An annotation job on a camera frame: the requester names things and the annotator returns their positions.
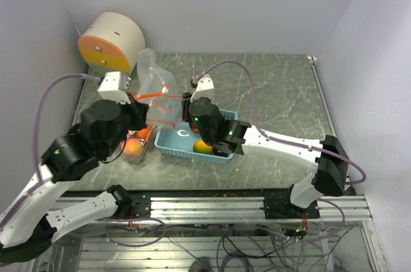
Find pink yellow peach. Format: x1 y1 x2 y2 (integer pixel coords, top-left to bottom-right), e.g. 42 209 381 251
123 139 144 158

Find spare clear plastic bag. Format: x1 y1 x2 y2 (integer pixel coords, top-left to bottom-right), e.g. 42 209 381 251
137 48 182 128

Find dark purple mangosteen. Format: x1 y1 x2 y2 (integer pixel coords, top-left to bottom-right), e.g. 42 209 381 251
189 124 199 133

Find yellow green mango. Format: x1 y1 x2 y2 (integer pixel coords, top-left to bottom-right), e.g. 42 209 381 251
192 140 213 155

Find clear orange zip bag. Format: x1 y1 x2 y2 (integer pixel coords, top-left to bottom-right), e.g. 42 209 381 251
120 124 159 164

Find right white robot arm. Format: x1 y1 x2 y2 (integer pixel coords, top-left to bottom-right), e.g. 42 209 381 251
181 92 348 219

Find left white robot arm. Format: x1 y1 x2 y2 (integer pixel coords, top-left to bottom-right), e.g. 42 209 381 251
1 98 149 266

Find light blue plastic basket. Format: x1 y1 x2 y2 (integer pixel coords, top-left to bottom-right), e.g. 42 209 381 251
154 119 234 164

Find round drawer cabinet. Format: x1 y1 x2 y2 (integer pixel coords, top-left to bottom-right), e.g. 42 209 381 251
78 12 146 74

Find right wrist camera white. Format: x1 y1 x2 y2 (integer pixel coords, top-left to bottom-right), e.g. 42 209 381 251
190 74 214 102

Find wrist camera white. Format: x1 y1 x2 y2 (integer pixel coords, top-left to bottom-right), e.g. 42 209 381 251
97 71 131 105
190 74 214 102

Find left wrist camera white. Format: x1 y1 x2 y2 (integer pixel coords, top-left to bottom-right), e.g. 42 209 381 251
97 71 131 105

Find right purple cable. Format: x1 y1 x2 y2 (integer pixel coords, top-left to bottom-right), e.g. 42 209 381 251
192 60 367 185

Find aluminium rail frame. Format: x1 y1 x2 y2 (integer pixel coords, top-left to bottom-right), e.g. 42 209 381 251
34 189 388 271

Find loose wires under table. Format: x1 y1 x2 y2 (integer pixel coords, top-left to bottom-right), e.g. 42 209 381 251
105 214 354 272

